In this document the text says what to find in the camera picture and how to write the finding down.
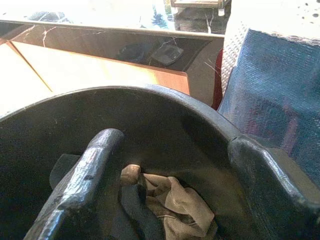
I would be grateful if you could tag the clear bubble wrap sheet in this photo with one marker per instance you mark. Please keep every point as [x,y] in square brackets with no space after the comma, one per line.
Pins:
[232,57]

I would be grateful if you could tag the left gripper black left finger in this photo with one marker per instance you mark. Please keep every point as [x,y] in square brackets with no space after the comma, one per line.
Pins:
[87,175]

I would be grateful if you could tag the blue protective film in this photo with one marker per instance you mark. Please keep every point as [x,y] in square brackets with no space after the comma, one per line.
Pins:
[275,100]

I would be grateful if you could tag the black plastic bucket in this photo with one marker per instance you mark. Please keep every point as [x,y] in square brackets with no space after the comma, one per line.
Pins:
[100,107]

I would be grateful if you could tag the black marble ledge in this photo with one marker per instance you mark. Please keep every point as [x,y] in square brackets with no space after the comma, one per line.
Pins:
[100,45]

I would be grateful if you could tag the dark cloth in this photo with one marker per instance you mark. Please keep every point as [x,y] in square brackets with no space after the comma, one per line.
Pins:
[140,215]

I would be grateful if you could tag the beige cloth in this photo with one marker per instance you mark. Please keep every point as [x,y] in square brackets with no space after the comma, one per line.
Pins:
[180,202]

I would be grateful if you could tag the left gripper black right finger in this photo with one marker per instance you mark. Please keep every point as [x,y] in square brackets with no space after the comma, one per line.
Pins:
[270,175]

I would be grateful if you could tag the red plastic stool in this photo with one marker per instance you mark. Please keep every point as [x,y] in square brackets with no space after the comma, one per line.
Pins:
[217,82]

